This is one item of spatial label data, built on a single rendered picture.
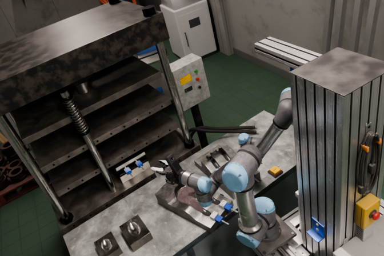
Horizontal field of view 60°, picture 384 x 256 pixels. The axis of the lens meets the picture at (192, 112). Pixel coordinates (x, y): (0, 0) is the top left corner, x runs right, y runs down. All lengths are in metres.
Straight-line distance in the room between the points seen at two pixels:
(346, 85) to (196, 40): 5.08
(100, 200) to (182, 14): 3.86
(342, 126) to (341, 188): 0.30
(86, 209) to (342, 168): 2.07
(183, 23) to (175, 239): 4.26
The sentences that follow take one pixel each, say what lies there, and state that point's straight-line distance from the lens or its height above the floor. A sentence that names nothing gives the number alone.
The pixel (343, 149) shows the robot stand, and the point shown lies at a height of 1.80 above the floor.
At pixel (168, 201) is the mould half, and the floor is 0.89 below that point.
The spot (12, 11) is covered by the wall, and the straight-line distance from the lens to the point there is 9.90.
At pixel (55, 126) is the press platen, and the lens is 2.53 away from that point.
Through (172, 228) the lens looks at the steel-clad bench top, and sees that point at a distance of 2.43.
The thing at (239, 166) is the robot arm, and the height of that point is 1.68.
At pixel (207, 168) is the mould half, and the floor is 0.92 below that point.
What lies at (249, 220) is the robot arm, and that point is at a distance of 1.66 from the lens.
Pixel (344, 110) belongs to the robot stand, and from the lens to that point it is 1.19.
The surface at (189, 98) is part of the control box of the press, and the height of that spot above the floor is 1.16.
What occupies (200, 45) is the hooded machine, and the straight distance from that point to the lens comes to 6.21.
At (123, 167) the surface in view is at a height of 0.93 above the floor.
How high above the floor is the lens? 2.67
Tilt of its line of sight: 33 degrees down
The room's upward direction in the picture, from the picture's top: 15 degrees counter-clockwise
